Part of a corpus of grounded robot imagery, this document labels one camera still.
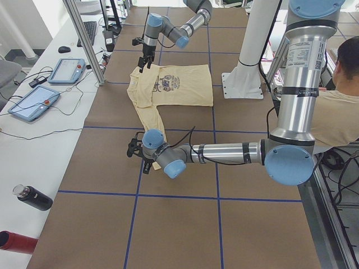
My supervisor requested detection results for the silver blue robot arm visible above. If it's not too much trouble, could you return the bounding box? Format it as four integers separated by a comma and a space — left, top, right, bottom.
127, 1, 342, 185
132, 0, 213, 72

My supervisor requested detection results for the far blue teach pendant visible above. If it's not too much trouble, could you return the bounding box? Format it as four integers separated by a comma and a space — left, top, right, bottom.
47, 58, 86, 85

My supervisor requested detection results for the near blue teach pendant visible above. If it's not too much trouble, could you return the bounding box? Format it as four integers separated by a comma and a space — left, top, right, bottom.
8, 85, 60, 122

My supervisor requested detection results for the cream long-sleeve graphic shirt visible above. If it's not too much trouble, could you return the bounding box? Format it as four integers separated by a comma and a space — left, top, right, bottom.
126, 64, 214, 171

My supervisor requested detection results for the black water bottle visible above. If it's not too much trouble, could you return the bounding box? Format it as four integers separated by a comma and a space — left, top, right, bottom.
12, 184, 53, 211

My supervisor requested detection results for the red cylinder bottle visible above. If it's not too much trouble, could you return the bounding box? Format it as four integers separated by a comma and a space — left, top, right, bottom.
1, 231, 38, 254

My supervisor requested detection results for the person in beige shirt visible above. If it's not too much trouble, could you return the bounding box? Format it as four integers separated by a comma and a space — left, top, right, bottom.
311, 36, 358, 154

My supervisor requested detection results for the black computer mouse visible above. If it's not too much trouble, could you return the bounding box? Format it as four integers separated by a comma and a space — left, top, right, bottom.
58, 46, 71, 54

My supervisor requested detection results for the black keyboard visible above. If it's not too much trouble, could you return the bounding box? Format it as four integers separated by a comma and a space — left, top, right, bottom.
83, 21, 97, 45

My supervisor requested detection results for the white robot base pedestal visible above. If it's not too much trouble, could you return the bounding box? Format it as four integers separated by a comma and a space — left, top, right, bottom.
222, 0, 282, 99

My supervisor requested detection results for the aluminium frame post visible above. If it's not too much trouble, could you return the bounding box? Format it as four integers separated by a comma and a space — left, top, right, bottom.
62, 0, 105, 86

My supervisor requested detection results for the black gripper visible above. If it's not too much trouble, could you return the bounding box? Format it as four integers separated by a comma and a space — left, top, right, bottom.
126, 131, 153, 174
132, 36, 155, 73

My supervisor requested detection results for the blue teach pendant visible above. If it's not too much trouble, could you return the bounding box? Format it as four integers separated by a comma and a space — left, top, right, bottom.
8, 85, 60, 122
47, 58, 86, 85

